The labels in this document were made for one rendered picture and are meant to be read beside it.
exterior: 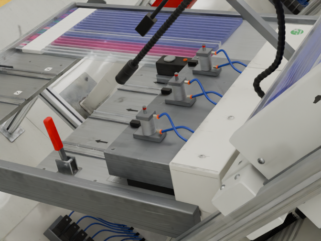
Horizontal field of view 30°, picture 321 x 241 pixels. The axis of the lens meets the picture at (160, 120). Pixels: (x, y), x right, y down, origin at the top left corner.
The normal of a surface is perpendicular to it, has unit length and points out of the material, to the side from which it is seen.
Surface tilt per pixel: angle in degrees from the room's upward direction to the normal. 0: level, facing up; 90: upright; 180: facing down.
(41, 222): 0
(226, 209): 90
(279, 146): 90
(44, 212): 0
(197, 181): 90
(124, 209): 90
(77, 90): 0
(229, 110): 45
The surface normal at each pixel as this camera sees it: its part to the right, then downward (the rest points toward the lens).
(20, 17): 0.51, -0.49
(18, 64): -0.16, -0.83
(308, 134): -0.47, 0.53
